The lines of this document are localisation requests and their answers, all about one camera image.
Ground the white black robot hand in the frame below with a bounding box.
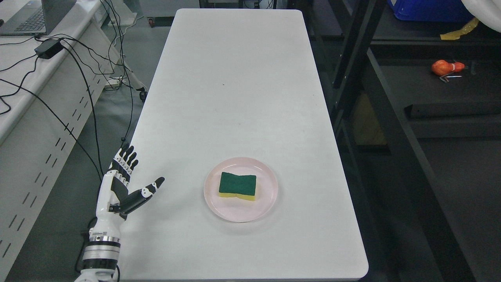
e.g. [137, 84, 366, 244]
[89, 143, 165, 240]

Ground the green yellow sponge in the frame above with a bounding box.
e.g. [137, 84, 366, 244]
[218, 172, 257, 201]

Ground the black metal shelf rack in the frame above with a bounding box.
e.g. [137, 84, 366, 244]
[295, 0, 500, 282]

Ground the pink round plate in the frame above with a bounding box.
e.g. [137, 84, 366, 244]
[204, 157, 279, 223]

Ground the white side desk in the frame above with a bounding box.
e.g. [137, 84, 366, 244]
[0, 0, 119, 279]

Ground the white rectangular table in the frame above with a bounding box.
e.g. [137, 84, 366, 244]
[119, 9, 369, 282]

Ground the black power adapter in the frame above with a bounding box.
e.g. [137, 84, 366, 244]
[34, 38, 64, 60]

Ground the grey laptop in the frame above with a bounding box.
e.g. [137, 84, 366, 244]
[0, 0, 76, 36]

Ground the blue plastic bin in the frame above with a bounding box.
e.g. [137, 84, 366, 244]
[387, 0, 474, 22]

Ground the yellow tape piece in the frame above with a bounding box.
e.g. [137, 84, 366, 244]
[440, 17, 479, 41]

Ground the black cable on desk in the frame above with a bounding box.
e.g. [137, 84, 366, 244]
[0, 33, 135, 181]

